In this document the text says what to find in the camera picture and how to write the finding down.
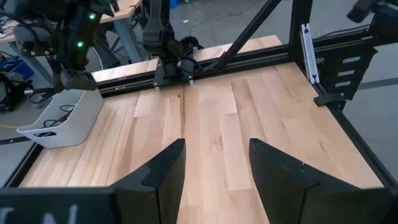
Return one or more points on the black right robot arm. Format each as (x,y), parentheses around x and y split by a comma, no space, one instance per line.
(158,34)

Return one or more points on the white plastic bin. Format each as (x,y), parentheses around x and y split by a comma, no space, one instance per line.
(77,124)

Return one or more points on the black blurred equipment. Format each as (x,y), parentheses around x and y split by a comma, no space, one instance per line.
(384,21)

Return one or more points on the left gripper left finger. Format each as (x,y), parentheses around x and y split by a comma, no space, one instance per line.
(161,186)

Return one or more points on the wooden side table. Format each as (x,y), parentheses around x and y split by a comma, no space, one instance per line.
(127,7)

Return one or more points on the black box with white labels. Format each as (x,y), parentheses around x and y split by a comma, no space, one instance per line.
(357,81)

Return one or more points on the silver aluminium extrusion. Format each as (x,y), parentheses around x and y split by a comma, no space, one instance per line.
(309,53)

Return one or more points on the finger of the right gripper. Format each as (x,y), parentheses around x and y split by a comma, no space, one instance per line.
(57,74)
(77,81)

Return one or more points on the black vertical frame post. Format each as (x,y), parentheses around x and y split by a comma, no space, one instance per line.
(298,25)

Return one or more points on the black table frame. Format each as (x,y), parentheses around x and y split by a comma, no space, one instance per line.
(255,60)

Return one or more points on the black diagonal frame brace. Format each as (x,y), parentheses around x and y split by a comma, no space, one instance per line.
(252,28)

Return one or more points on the black frame bracket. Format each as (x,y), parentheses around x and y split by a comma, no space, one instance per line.
(329,99)

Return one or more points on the black floor equipment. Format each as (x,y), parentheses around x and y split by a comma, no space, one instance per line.
(12,93)

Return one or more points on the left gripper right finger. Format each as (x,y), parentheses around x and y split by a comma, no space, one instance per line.
(295,193)

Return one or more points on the blue storage crate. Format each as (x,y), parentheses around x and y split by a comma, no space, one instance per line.
(15,67)

